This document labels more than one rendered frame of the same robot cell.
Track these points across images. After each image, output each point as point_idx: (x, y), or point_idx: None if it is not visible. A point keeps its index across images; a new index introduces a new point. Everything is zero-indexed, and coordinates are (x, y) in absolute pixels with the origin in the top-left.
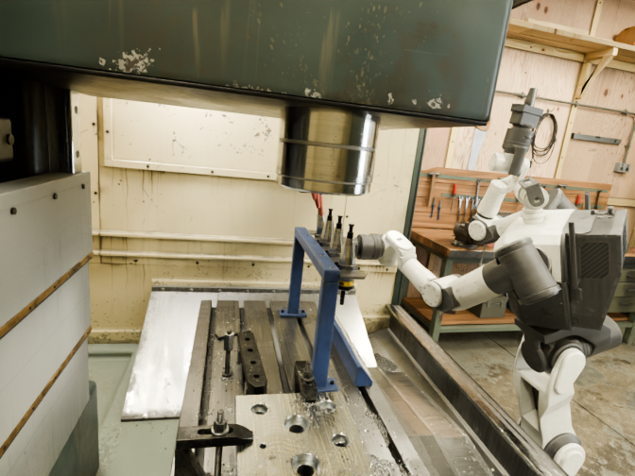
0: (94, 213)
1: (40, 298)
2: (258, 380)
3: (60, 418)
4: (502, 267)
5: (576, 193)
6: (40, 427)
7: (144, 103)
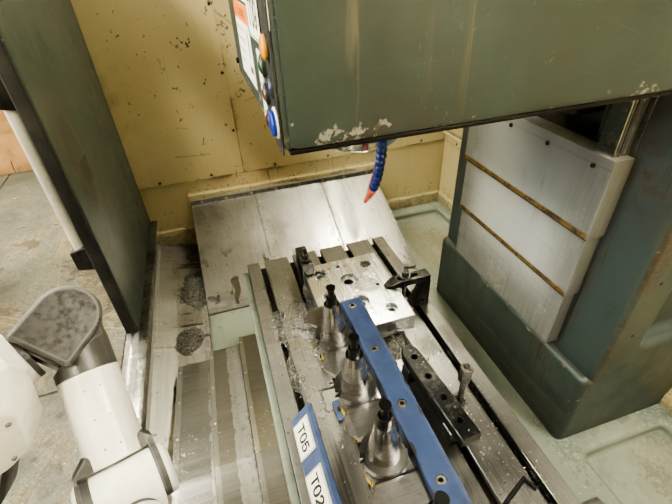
0: None
1: (512, 187)
2: (410, 351)
3: (515, 288)
4: (102, 325)
5: None
6: (501, 259)
7: None
